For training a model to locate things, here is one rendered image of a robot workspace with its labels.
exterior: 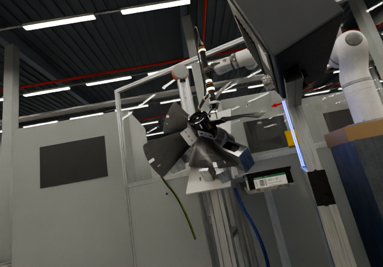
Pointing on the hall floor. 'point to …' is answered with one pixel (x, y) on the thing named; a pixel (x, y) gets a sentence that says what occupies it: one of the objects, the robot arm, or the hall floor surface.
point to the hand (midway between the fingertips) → (207, 71)
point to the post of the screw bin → (277, 229)
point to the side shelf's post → (247, 229)
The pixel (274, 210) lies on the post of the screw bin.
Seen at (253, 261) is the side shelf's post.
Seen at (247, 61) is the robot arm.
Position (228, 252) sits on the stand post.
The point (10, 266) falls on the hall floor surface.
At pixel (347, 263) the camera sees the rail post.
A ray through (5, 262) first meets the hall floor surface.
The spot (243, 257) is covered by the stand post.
